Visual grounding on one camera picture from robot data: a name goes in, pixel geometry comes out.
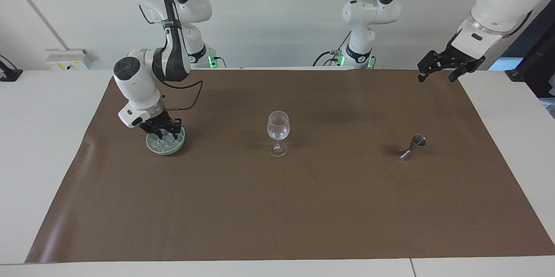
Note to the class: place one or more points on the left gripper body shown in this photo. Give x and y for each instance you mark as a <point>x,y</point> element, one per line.
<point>465,62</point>

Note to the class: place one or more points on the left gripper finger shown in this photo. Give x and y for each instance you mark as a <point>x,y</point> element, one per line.
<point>433,63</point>
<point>458,73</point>

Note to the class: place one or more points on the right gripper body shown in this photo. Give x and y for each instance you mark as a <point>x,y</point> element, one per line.
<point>156,122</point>

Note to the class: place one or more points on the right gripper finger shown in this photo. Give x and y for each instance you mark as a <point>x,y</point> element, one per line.
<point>158,132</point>
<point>176,128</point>

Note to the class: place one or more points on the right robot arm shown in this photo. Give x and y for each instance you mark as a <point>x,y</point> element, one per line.
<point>138,88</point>

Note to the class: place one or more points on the clear wine glass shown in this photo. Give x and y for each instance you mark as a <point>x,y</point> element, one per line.
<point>278,127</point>

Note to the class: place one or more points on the round pale green dish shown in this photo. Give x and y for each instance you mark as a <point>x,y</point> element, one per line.
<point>167,150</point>

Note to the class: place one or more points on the black stand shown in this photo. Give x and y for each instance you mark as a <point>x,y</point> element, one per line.
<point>8,73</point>
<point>533,64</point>

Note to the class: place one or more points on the silver metal jigger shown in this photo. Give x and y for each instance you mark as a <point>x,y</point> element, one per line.
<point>415,146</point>

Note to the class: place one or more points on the white wall socket box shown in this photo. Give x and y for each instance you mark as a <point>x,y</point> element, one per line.
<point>67,59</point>

